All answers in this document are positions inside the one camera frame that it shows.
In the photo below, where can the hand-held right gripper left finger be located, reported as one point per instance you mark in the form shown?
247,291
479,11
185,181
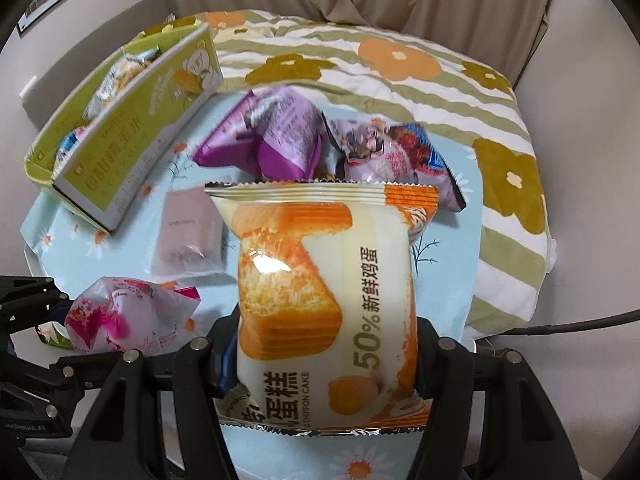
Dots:
222,360

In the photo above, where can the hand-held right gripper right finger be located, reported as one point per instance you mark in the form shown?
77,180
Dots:
430,360

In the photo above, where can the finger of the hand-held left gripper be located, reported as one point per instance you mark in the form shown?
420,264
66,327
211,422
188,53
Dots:
25,295
65,377

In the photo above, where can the pale pink snack packet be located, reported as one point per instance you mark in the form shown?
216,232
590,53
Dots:
115,320

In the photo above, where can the orange cake packet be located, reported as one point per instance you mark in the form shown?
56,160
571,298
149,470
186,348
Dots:
310,285

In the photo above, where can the long white blue packet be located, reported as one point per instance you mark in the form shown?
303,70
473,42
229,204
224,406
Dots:
70,145

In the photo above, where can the green cardboard box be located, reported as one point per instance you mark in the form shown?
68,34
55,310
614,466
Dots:
125,160

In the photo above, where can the green packet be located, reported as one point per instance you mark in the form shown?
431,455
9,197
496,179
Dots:
55,339

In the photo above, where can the light blue daisy tablecloth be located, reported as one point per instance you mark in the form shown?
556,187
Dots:
450,260

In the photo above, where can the black curved metal pole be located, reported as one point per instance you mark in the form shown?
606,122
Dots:
537,330

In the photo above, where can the clear brown wafer packet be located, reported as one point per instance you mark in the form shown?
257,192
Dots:
185,230

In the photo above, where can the pink cartoon snack bag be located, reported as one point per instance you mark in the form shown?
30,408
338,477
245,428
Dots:
380,155

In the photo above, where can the purple snack packet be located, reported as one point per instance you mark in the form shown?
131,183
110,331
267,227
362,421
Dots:
280,130

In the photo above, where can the grey padded headboard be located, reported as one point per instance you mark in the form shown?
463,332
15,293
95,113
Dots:
75,60

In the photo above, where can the floral striped blanket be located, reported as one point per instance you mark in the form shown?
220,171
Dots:
400,95

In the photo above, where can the white wall socket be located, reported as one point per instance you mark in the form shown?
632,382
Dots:
28,87

